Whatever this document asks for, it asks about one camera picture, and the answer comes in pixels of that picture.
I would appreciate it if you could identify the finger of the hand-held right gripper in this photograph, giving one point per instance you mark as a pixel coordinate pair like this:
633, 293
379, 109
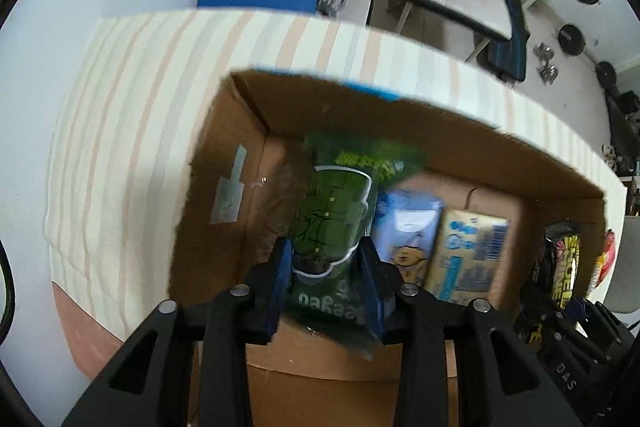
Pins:
575, 307

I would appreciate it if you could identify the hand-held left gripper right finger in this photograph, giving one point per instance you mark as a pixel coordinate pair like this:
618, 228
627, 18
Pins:
371, 287

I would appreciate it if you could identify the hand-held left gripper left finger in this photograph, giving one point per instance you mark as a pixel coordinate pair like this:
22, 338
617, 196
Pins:
281, 279

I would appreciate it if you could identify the black and yellow snack packet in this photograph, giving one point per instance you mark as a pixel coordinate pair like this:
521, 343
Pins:
560, 267

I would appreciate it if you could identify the green snack packet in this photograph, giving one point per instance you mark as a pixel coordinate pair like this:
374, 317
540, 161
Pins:
332, 217

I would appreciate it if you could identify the brown cardboard box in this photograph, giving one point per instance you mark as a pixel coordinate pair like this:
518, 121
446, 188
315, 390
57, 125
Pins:
300, 147

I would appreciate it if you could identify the red snack packet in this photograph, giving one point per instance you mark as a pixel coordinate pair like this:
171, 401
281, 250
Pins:
606, 257

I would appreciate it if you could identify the blue and white snack packet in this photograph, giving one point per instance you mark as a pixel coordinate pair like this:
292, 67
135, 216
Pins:
407, 232

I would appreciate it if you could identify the grey panel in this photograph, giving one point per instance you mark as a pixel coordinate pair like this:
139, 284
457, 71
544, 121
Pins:
627, 264

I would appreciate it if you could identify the yellow and blue snack packet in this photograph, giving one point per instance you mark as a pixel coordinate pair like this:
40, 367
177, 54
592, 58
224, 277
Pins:
467, 257

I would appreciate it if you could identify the chrome dumbbell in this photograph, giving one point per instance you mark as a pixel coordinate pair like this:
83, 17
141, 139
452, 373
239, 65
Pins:
543, 51
550, 73

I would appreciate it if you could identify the black and blue bench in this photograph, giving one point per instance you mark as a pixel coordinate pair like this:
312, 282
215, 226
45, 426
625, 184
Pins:
510, 52

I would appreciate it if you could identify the grey metal dumbbell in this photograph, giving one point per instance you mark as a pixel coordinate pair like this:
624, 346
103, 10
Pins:
332, 1

